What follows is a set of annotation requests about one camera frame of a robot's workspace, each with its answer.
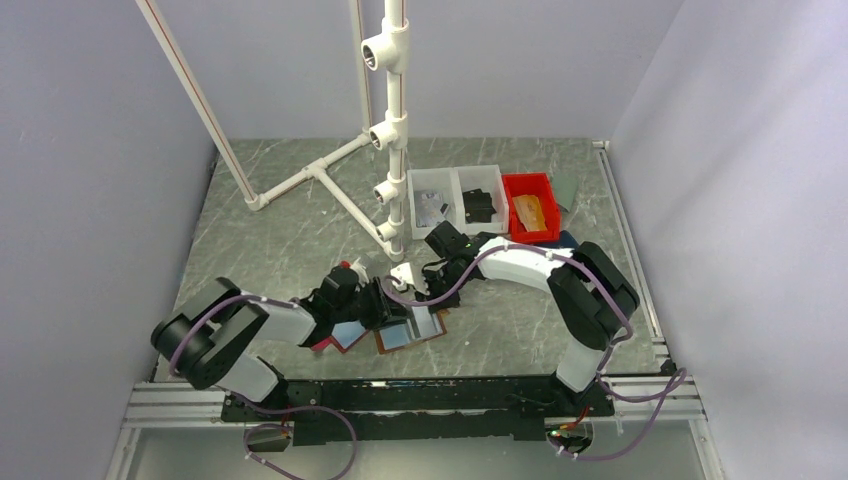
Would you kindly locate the white two-compartment bin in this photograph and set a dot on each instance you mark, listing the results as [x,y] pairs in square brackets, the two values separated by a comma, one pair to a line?
[451,182]

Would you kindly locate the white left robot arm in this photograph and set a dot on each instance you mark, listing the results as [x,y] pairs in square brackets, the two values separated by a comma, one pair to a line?
[206,339]

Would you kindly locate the red plastic bin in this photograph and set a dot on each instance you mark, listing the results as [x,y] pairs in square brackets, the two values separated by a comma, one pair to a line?
[537,184]

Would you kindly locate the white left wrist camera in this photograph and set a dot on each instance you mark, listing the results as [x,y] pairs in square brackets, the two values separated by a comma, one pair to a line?
[360,266]

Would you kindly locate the white PVC pipe frame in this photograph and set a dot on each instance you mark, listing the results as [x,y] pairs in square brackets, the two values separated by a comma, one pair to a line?
[388,51]

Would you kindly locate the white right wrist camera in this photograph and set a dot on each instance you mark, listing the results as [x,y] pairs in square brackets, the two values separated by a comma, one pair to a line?
[408,275]

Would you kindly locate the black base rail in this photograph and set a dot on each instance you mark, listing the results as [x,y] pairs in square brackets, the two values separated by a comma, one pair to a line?
[520,407]

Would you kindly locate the brown leather card holder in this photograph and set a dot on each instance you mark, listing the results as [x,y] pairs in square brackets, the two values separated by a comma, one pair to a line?
[422,326]

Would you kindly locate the blue leather card holder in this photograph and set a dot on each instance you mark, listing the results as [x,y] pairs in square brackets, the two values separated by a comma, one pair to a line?
[566,240]

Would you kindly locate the silver items in bin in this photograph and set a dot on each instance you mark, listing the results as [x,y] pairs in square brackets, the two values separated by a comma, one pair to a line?
[431,208]

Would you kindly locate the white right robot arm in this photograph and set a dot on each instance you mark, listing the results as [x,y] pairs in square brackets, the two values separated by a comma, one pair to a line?
[594,298]

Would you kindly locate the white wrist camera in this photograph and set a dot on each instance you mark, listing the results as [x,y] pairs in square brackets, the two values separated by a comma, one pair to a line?
[360,266]
[408,275]

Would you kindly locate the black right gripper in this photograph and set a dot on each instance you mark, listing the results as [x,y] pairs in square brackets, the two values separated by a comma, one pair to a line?
[427,276]

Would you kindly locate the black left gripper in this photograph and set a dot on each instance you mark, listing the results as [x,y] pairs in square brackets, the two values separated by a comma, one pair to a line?
[384,310]

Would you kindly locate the orange credit card in bin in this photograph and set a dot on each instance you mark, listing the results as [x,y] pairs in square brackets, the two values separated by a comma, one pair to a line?
[528,209]

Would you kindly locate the black parts in bin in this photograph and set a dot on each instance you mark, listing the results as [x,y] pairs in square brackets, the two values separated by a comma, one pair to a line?
[478,206]

